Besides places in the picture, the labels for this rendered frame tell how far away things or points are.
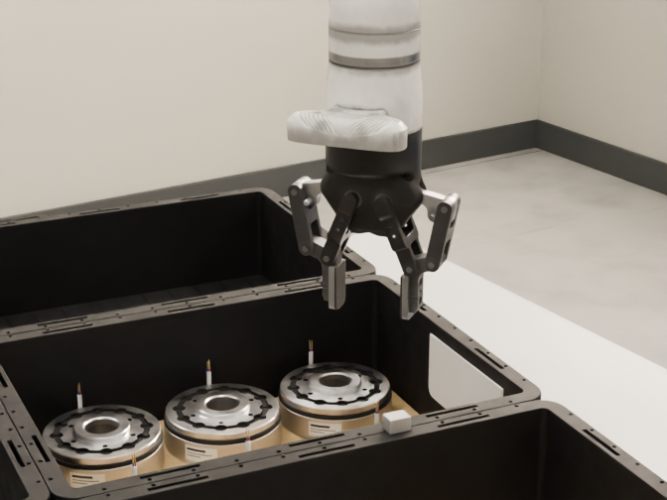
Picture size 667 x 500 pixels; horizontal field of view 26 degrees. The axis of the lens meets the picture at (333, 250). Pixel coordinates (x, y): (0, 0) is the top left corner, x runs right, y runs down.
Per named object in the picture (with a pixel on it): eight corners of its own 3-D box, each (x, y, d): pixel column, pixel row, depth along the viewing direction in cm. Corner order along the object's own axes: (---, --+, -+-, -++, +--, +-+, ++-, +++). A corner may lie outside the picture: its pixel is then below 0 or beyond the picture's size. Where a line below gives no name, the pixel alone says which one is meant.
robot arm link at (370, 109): (282, 144, 106) (281, 62, 104) (335, 107, 116) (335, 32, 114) (399, 156, 103) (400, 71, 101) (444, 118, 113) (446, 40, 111)
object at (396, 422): (402, 423, 110) (403, 409, 110) (411, 431, 109) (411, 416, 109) (381, 427, 110) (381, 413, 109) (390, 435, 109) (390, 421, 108)
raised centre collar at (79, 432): (118, 414, 127) (118, 407, 127) (139, 437, 123) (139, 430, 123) (65, 427, 125) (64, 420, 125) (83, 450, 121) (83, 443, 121)
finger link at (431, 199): (401, 182, 111) (391, 207, 112) (456, 206, 110) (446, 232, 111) (410, 173, 113) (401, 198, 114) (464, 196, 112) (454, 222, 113)
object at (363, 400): (360, 359, 139) (360, 354, 139) (409, 402, 130) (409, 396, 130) (263, 379, 135) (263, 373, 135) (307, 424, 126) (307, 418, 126)
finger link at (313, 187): (346, 166, 115) (354, 193, 115) (295, 178, 117) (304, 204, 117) (335, 175, 113) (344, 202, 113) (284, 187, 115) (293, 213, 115)
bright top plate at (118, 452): (135, 401, 131) (135, 395, 130) (179, 447, 122) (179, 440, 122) (27, 426, 126) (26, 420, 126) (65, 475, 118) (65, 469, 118)
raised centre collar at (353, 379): (347, 370, 135) (347, 364, 135) (370, 391, 131) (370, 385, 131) (299, 380, 134) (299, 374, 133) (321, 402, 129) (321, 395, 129)
